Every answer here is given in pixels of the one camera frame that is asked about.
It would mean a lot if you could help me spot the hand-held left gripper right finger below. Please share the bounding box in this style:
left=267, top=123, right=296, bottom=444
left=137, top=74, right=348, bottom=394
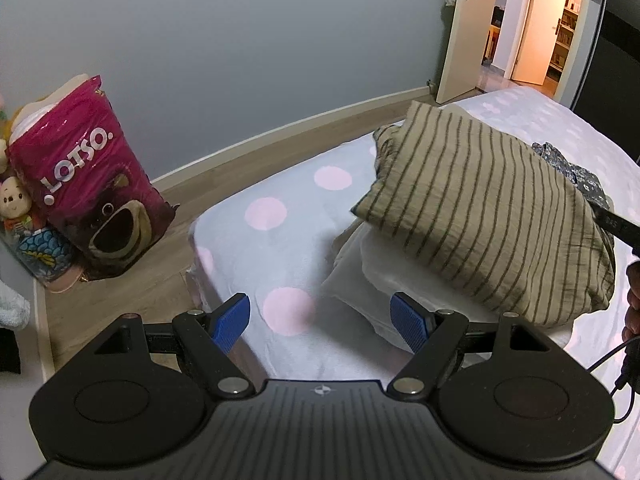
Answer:
left=387, top=291, right=551, bottom=396

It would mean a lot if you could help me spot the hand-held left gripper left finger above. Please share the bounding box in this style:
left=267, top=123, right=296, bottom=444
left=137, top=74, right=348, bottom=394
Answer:
left=92, top=293, right=256, bottom=397

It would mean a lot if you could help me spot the olive striped shirt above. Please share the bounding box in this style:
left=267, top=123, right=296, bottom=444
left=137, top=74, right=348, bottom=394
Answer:
left=350, top=101, right=617, bottom=328

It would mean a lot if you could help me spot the person's right hand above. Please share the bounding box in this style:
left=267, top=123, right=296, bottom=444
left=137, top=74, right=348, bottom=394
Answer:
left=622, top=259, right=640, bottom=345

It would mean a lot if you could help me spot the dark floral garment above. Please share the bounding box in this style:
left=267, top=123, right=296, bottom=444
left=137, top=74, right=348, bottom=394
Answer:
left=531, top=141, right=615, bottom=221

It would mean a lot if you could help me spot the white folded garment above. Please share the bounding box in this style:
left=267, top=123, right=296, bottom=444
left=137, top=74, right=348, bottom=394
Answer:
left=320, top=220, right=506, bottom=356

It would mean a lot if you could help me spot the black sliding wardrobe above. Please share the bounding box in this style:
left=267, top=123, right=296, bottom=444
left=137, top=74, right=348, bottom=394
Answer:
left=570, top=0, right=640, bottom=163

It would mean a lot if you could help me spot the bookshelf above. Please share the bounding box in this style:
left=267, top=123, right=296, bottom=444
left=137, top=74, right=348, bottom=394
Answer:
left=547, top=0, right=582, bottom=82

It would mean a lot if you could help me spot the blue patterned bag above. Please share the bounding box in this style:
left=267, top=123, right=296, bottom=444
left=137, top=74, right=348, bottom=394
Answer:
left=17, top=227, right=79, bottom=287

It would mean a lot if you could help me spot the beige room door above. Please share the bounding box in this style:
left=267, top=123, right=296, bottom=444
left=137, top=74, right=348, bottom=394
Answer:
left=436, top=0, right=503, bottom=106

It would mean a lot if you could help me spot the magenta printed plastic bag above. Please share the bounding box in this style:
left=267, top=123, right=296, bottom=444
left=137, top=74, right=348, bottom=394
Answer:
left=7, top=74, right=180, bottom=281

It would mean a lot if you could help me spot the white fluffy cloth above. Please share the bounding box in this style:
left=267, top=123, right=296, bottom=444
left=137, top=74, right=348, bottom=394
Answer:
left=0, top=280, right=32, bottom=331

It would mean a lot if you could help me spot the black cloth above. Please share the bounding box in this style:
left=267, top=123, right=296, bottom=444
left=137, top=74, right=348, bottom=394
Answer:
left=0, top=330, right=22, bottom=375

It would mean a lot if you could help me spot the pink-faced plush toy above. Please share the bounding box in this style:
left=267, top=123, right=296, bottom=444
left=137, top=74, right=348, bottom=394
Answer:
left=0, top=177, right=37, bottom=223

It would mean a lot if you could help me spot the black cable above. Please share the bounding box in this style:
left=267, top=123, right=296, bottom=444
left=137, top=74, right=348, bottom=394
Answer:
left=587, top=339, right=640, bottom=423

